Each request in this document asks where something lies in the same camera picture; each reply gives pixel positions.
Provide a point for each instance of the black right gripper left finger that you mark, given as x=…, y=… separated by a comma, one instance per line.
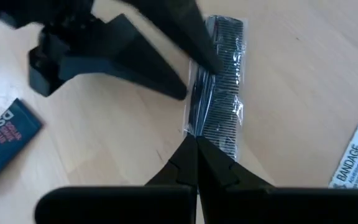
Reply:
x=182, y=168

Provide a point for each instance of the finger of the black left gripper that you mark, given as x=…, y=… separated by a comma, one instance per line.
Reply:
x=185, y=28
x=129, y=59

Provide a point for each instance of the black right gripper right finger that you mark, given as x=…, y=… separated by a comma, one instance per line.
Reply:
x=219, y=171

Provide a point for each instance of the black comb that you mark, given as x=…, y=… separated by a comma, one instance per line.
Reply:
x=225, y=102

